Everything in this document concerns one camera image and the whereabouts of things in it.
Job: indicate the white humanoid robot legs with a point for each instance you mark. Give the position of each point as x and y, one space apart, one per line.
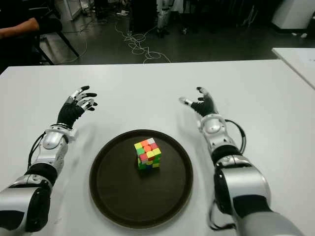
163 19

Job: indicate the person's bare forearm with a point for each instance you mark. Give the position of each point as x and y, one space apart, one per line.
22 27

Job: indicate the right robot hand black silver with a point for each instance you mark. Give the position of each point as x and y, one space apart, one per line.
208 104

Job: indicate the black pillar cabinet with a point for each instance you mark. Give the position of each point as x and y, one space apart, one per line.
144 14

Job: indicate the white cabinet with black base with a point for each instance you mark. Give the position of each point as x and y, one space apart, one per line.
292 14

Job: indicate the right robot arm silver black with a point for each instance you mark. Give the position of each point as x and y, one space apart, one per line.
246 182

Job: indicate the white side table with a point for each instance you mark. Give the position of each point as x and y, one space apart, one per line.
295 61

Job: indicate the left robot arm silver black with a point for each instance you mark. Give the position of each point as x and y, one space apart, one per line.
49 140

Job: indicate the white glass display cabinet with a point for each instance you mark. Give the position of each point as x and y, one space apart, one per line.
67 9

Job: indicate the black chair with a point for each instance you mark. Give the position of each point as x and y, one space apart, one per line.
53 24

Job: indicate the left robot hand black silver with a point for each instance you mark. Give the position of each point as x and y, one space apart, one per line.
69 111

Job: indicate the small white floor object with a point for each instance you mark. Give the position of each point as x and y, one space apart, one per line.
304 35

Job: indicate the dark brown round plate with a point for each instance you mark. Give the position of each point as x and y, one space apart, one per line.
118 186

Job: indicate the white power strip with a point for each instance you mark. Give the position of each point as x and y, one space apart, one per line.
123 12

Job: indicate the multicoloured Rubik's cube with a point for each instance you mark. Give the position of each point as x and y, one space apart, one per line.
147 155

